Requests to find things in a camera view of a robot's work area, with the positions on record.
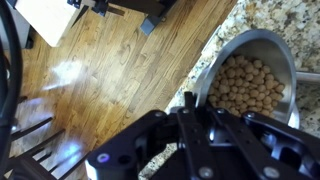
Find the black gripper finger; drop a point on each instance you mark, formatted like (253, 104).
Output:
(190, 100)

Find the pile of chickpeas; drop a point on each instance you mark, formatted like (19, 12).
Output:
(246, 86)

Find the steel bowl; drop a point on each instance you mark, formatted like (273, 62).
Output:
(266, 46)

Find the black metal stand foot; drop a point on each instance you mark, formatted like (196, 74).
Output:
(151, 23)

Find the white perforated workbench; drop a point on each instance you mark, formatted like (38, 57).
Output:
(46, 20)

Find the dark wooden dining chair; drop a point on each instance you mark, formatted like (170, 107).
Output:
(30, 156)

